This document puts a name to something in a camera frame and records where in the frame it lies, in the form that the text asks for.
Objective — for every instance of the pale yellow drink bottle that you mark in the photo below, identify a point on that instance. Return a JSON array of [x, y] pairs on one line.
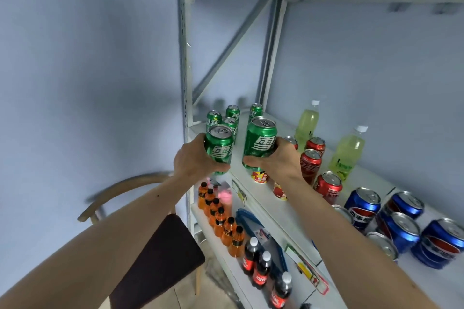
[[346, 153], [306, 127]]

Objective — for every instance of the person's left forearm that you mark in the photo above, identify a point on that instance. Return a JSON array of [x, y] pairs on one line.
[[90, 247]]

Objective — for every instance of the wooden chair dark seat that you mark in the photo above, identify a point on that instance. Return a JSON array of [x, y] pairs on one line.
[[159, 258]]

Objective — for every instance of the blue plastic bag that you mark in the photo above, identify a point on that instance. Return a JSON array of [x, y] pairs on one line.
[[250, 220]]

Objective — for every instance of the blue drink can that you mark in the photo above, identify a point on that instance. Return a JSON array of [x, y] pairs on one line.
[[362, 209], [382, 246], [404, 205], [342, 214], [398, 232], [440, 245]]

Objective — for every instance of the person's right hand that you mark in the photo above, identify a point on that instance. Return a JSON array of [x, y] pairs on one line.
[[284, 165]]

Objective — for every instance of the cluster of orange black-cap bottles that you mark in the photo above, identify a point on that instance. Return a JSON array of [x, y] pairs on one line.
[[237, 243]]

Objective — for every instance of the person's right forearm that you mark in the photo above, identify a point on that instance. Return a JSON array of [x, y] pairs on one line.
[[355, 254]]

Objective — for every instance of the white metal shelf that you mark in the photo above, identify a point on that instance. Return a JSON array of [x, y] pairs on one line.
[[264, 211]]

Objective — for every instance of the person's left hand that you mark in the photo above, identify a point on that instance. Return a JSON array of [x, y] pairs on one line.
[[192, 162]]

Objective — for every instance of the yellow green price tag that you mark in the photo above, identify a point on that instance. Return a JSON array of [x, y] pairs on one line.
[[239, 192], [308, 270]]

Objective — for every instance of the group of red cola cans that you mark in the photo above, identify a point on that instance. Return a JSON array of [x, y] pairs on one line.
[[311, 167]]

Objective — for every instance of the cluster of pink bottles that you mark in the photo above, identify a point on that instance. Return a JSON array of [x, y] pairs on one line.
[[225, 198]]

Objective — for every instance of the row of dark cola bottles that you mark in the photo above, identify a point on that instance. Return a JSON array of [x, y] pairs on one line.
[[261, 272]]

